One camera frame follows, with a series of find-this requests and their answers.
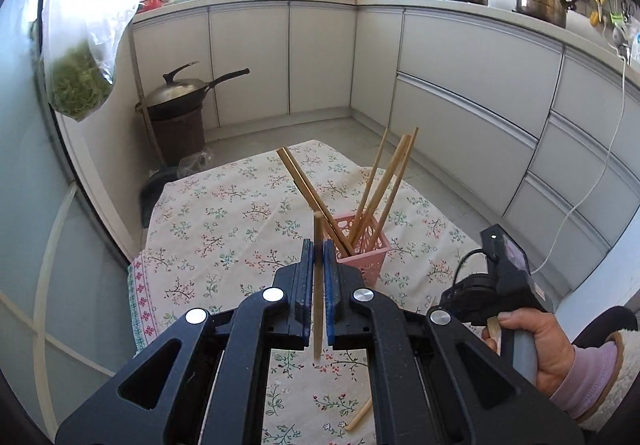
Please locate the hanging bag of greens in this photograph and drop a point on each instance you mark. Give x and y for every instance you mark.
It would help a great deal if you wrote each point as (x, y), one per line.
(80, 85)

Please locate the red patterned white cloth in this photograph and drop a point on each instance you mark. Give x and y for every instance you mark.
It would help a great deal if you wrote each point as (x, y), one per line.
(137, 305)

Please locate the pink perforated utensil holder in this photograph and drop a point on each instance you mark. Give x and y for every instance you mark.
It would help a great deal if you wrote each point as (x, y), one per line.
(367, 255)

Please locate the light wooden chopstick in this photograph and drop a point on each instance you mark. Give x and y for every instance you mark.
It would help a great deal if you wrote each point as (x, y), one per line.
(385, 175)
(374, 167)
(310, 185)
(493, 332)
(399, 175)
(318, 285)
(360, 417)
(300, 183)

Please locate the floral tablecloth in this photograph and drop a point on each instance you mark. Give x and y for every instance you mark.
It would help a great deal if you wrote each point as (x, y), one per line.
(225, 235)

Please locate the person's right forearm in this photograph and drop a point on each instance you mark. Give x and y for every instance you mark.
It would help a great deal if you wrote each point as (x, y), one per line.
(595, 375)

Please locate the black wok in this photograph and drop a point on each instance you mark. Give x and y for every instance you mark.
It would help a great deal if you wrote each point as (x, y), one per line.
(175, 99)

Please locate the frosted glass door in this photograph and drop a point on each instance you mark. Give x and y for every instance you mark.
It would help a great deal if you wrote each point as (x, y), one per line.
(30, 225)

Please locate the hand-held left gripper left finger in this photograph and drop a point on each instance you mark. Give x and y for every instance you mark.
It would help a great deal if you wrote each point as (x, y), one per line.
(310, 275)

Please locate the person's right hand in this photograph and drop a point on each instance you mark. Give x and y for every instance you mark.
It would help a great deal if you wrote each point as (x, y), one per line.
(550, 350)

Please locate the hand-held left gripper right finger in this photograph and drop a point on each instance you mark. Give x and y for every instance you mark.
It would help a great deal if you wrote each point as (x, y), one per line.
(330, 285)

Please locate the yellow scissors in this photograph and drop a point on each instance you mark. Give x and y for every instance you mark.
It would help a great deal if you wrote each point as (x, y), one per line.
(596, 0)

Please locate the red pot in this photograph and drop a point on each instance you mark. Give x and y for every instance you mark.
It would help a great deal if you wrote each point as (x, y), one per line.
(152, 4)

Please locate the metal wok lid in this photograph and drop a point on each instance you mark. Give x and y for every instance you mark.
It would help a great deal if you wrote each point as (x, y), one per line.
(175, 84)

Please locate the brown stool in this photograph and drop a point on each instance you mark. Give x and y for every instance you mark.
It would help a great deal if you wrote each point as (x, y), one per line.
(177, 135)

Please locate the dark plastic bin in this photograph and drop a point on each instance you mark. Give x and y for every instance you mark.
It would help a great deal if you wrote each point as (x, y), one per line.
(155, 195)

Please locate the steel pot with lid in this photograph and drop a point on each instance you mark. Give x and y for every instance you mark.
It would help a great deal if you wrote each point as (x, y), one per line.
(542, 2)

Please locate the clear plastic bag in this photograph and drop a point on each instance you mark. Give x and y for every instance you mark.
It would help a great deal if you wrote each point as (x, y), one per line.
(195, 161)

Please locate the dark clothing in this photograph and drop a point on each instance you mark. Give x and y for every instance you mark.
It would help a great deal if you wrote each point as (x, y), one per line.
(605, 325)

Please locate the white kitchen cabinets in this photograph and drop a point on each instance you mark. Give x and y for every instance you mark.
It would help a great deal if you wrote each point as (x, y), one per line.
(475, 65)

